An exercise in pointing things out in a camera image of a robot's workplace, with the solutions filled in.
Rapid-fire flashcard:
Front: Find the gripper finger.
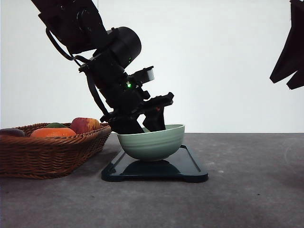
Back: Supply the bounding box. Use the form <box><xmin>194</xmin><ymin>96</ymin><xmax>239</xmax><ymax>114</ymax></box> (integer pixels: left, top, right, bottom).
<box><xmin>287</xmin><ymin>70</ymin><xmax>304</xmax><ymax>90</ymax></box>
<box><xmin>270</xmin><ymin>0</ymin><xmax>304</xmax><ymax>83</ymax></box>

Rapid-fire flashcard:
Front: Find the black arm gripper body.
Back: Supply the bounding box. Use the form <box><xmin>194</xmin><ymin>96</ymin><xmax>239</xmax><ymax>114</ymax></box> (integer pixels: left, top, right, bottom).
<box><xmin>78</xmin><ymin>54</ymin><xmax>174</xmax><ymax>124</ymax></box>

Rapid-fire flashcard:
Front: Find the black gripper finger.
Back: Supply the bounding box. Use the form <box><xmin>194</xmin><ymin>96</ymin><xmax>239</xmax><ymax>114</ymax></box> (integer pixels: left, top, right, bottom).
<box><xmin>143</xmin><ymin>106</ymin><xmax>166</xmax><ymax>132</ymax></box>
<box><xmin>110</xmin><ymin>110</ymin><xmax>145</xmax><ymax>134</ymax></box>

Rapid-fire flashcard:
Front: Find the green ceramic bowl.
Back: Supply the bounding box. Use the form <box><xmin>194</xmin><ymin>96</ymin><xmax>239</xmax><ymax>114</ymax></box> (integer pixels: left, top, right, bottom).
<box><xmin>117</xmin><ymin>124</ymin><xmax>185</xmax><ymax>161</ymax></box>

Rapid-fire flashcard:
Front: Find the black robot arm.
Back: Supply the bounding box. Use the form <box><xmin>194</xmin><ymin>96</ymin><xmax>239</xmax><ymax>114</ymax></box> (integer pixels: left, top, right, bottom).
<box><xmin>31</xmin><ymin>0</ymin><xmax>174</xmax><ymax>134</ymax></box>

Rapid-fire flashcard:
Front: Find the brown wicker basket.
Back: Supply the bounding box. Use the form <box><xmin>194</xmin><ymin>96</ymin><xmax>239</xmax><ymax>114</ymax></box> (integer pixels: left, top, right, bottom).
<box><xmin>0</xmin><ymin>123</ymin><xmax>112</xmax><ymax>180</ymax></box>

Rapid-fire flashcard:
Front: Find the red yellow apple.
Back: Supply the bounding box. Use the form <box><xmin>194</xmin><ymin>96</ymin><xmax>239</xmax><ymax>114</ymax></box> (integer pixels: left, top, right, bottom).
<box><xmin>71</xmin><ymin>117</ymin><xmax>101</xmax><ymax>134</ymax></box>

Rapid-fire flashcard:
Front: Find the dark rectangular tray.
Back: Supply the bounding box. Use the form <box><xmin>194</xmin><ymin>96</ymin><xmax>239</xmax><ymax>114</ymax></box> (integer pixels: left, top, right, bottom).
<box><xmin>102</xmin><ymin>144</ymin><xmax>208</xmax><ymax>183</ymax></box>

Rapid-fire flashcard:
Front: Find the green avocado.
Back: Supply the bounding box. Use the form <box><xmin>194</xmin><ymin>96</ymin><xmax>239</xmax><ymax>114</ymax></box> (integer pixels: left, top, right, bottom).
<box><xmin>46</xmin><ymin>123</ymin><xmax>66</xmax><ymax>128</ymax></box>

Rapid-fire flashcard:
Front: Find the orange fruit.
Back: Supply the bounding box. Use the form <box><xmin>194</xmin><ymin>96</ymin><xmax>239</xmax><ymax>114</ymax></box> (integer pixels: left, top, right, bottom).
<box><xmin>31</xmin><ymin>128</ymin><xmax>76</xmax><ymax>137</ymax></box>

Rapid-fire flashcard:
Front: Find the dark red apple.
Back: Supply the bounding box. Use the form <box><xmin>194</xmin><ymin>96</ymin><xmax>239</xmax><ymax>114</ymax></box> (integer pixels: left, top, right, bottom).
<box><xmin>0</xmin><ymin>128</ymin><xmax>25</xmax><ymax>137</ymax></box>

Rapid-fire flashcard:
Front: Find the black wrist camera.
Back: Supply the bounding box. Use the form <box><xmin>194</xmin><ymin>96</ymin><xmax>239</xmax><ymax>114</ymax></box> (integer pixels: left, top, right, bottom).
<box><xmin>129</xmin><ymin>66</ymin><xmax>155</xmax><ymax>83</ymax></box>

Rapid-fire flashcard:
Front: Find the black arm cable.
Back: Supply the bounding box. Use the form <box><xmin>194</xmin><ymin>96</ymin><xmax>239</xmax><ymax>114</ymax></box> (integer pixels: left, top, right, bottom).
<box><xmin>46</xmin><ymin>28</ymin><xmax>109</xmax><ymax>115</ymax></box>

